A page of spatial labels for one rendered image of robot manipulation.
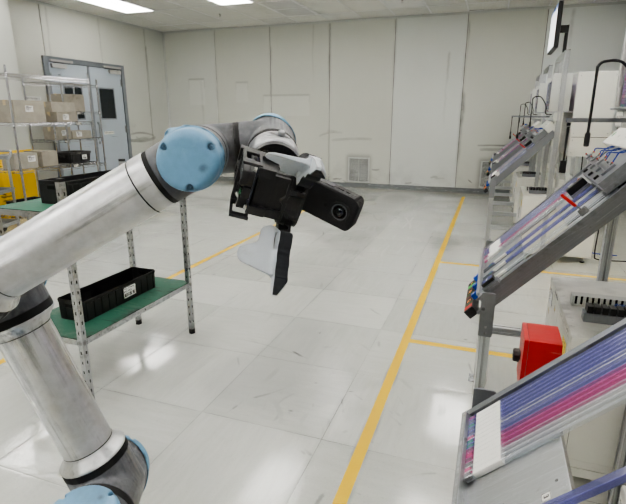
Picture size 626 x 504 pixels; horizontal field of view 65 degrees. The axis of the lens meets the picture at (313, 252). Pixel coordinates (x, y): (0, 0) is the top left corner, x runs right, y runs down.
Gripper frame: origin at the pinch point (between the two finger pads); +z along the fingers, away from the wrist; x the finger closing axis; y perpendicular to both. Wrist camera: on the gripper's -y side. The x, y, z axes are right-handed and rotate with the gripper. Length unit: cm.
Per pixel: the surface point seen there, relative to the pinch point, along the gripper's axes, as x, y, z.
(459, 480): -43, -44, -8
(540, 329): -37, -88, -57
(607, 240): -30, -169, -134
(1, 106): -199, 245, -560
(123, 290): -149, 38, -190
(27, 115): -202, 218, -561
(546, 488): -29, -48, 3
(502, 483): -37, -47, -3
